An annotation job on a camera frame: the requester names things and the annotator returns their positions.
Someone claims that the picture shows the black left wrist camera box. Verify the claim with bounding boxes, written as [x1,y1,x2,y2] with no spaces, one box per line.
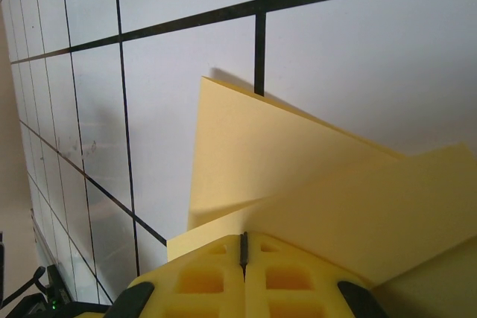
[45,264,72,314]

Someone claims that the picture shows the thin black cable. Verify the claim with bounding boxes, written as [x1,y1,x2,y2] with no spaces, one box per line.
[0,266,48,306]

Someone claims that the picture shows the yellow paper sheet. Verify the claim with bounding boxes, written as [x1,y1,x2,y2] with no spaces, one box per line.
[166,75,477,318]

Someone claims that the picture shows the aluminium side rail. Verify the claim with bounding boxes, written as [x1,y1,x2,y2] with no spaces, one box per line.
[28,206,60,269]

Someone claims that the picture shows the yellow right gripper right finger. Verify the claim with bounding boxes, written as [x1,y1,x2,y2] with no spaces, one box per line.
[244,231,389,318]

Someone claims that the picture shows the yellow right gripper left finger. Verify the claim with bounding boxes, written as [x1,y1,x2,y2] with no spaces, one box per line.
[107,234,246,318]

